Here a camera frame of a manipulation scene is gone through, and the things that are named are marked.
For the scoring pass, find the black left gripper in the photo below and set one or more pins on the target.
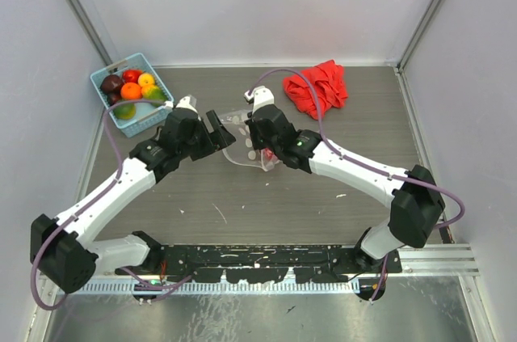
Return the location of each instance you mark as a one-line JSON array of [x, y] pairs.
[[222, 139]]

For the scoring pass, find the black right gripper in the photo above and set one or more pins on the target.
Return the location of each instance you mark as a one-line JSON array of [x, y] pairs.
[[253, 128]]

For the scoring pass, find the clear dotted zip bag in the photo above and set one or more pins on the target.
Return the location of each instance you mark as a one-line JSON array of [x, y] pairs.
[[242, 152]]

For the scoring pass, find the yellow green mango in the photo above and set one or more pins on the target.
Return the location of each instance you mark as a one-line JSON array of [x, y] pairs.
[[155, 94]]

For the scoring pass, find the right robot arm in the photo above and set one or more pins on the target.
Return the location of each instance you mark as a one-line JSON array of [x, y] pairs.
[[414, 205]]

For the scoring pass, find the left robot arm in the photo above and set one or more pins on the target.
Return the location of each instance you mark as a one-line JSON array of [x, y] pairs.
[[65, 248]]

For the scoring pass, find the light blue plastic basket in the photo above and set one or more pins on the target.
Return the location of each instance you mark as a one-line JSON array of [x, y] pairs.
[[146, 115]]

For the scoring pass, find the red cloth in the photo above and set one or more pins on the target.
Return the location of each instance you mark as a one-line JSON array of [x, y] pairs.
[[328, 81]]

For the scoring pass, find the yellow lemon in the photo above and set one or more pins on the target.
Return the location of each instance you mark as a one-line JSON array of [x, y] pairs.
[[146, 79]]

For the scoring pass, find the green orange fruit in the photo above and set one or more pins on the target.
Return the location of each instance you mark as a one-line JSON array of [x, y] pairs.
[[125, 111]]

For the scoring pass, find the small dark plum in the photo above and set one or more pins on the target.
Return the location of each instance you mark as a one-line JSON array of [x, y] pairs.
[[113, 98]]

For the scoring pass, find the dark red apple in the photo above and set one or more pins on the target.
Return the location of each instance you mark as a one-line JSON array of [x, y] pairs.
[[111, 84]]

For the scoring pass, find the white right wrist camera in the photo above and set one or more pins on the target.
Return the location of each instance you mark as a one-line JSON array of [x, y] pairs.
[[259, 97]]

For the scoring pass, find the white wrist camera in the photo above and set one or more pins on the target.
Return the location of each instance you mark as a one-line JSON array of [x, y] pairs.
[[187, 102], [259, 97]]

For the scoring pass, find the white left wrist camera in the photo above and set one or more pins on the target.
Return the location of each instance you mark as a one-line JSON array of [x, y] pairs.
[[187, 102]]

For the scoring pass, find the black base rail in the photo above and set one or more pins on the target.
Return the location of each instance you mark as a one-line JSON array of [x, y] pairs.
[[261, 264]]

